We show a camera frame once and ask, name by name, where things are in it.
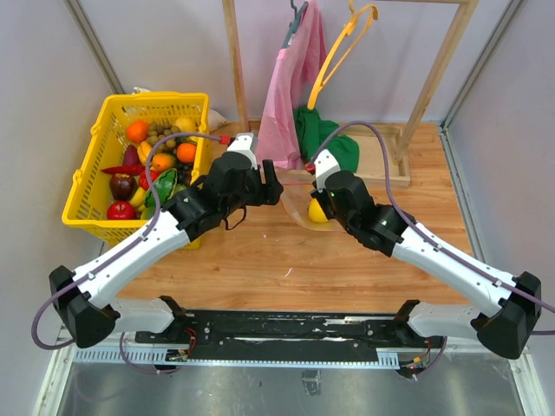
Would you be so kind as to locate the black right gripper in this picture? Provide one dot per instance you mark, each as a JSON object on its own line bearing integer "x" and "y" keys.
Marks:
{"x": 320, "y": 197}

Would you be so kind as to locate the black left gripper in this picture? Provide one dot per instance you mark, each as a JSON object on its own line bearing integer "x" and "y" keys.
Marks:
{"x": 268, "y": 192}

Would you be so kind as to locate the clear zip top bag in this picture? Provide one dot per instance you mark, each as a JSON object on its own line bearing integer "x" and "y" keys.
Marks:
{"x": 295, "y": 200}

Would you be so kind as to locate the yellow apple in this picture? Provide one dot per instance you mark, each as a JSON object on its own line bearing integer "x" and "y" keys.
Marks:
{"x": 316, "y": 213}

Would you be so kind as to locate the orange fruit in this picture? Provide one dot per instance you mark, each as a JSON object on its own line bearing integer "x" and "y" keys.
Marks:
{"x": 162, "y": 162}
{"x": 186, "y": 153}
{"x": 137, "y": 131}

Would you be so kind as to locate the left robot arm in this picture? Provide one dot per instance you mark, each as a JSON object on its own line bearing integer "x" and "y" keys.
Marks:
{"x": 86, "y": 298}

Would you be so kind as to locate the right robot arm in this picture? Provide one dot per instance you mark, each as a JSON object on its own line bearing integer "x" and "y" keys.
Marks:
{"x": 503, "y": 309}

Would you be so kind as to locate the green cloth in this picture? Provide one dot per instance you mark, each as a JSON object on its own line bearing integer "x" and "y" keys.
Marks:
{"x": 312, "y": 131}

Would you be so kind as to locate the dark grape bunch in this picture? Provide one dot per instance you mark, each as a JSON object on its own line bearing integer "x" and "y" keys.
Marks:
{"x": 184, "y": 173}

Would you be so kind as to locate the green cabbage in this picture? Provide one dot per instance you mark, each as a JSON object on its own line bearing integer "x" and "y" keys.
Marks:
{"x": 179, "y": 188}

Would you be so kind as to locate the yellow lemon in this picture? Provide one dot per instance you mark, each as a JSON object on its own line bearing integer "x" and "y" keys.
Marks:
{"x": 186, "y": 124}

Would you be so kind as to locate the yellow clothes hanger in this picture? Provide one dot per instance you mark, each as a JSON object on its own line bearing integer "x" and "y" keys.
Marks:
{"x": 351, "y": 34}

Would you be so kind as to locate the pink shirt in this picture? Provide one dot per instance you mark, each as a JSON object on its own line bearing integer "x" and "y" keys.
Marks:
{"x": 296, "y": 66}

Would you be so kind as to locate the green mango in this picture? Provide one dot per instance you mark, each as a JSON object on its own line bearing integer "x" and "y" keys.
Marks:
{"x": 147, "y": 213}

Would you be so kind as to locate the brown longan bunch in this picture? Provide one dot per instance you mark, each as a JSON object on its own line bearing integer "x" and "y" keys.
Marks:
{"x": 158, "y": 132}

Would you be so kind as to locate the red bell pepper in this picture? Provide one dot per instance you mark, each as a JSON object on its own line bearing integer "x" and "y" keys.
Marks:
{"x": 144, "y": 175}

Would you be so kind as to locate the yellow banana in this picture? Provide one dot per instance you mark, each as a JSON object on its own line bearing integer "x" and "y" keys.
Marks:
{"x": 138, "y": 199}

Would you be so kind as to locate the red chili pepper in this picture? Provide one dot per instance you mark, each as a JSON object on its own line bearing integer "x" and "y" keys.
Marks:
{"x": 132, "y": 170}

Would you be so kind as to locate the purple eggplant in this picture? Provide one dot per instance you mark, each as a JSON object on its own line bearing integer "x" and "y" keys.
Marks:
{"x": 131, "y": 157}

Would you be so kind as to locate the dark red apple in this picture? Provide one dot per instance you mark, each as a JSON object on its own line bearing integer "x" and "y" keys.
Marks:
{"x": 122, "y": 186}

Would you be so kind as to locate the bright red apple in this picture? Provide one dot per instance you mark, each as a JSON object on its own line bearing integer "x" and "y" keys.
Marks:
{"x": 121, "y": 210}

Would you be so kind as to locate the grey clothes hanger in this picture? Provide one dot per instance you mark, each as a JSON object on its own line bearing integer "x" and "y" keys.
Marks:
{"x": 295, "y": 23}

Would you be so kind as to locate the yellow plastic basket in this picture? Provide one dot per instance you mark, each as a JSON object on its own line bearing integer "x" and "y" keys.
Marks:
{"x": 89, "y": 198}

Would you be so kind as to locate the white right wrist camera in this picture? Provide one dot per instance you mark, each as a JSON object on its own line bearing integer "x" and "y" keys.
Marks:
{"x": 324, "y": 166}

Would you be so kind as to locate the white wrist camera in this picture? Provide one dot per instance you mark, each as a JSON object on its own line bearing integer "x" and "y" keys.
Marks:
{"x": 324, "y": 166}
{"x": 243, "y": 144}

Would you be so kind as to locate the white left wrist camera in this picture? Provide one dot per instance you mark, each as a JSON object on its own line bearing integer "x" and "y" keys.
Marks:
{"x": 243, "y": 144}

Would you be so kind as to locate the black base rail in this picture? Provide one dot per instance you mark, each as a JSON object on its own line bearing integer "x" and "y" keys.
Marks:
{"x": 287, "y": 338}

